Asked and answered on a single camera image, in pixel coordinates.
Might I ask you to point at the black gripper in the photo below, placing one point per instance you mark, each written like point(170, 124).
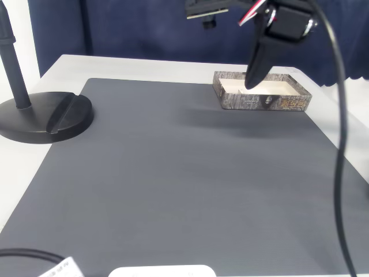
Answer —
point(283, 26)

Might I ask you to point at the stone-patterned open cardboard box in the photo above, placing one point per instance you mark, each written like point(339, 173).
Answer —
point(250, 102)

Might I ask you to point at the grey desk mat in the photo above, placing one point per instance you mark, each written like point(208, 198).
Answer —
point(173, 173)

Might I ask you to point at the white flat device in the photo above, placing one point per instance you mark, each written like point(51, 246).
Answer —
point(161, 271)

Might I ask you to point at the black round stand base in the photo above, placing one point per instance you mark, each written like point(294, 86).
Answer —
point(43, 118)

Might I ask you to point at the dark blue curtain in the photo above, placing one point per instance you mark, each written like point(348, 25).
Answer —
point(129, 29)

